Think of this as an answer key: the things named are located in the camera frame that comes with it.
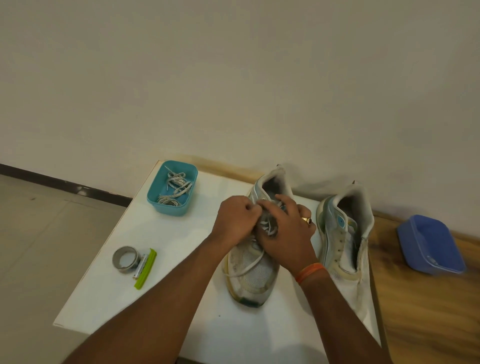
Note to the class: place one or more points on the person's right hand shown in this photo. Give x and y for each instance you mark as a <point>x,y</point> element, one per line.
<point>292,240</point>

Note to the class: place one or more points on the person's left hand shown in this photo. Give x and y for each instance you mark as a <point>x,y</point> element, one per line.
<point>236,219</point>

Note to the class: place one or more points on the white lace of sneaker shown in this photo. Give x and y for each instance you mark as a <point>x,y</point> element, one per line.
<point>432,260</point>
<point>243,269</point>

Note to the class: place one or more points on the worn white sneaker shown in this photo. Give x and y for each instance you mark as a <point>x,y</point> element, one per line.
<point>251,281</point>
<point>360,195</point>

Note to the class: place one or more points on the person's right forearm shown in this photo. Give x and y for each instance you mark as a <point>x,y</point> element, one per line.
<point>345,322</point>

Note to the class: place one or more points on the person's left forearm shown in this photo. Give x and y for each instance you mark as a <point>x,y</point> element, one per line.
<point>150,311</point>

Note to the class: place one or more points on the orange thread wristband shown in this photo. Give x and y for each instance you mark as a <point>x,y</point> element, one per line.
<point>310,273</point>

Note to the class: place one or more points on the teal plastic container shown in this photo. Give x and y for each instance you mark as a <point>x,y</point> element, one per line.
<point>155,195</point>

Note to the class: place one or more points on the green utility cutter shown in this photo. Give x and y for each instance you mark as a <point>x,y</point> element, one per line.
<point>146,270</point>

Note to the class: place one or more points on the grey tape roll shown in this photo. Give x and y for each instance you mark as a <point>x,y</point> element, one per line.
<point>118,266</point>

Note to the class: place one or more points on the blue plastic container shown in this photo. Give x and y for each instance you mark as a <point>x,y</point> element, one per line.
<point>427,240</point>

